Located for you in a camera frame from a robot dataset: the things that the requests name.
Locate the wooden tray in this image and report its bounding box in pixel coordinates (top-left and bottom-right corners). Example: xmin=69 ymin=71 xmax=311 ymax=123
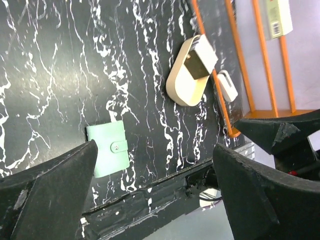
xmin=165 ymin=34 xmax=212 ymax=107

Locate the green card holder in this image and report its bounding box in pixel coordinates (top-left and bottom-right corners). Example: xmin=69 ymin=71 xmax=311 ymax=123
xmin=86 ymin=120 xmax=130 ymax=178

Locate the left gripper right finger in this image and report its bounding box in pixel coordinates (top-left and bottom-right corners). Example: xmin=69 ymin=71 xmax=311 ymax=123
xmin=213 ymin=143 xmax=320 ymax=240

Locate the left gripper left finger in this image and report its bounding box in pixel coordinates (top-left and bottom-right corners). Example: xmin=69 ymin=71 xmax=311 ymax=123
xmin=0 ymin=140 xmax=98 ymax=240

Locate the wooden tiered shelf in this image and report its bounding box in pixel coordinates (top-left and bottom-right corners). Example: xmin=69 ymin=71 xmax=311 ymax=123
xmin=191 ymin=0 xmax=320 ymax=138

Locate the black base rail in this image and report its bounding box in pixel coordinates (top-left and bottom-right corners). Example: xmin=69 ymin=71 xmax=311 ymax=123
xmin=75 ymin=158 xmax=213 ymax=240

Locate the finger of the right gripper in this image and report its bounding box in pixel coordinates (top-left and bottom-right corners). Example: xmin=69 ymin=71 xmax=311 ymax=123
xmin=234 ymin=109 xmax=320 ymax=155

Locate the white staple box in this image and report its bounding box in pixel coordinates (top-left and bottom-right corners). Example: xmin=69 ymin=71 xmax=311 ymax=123
xmin=265 ymin=0 xmax=293 ymax=40

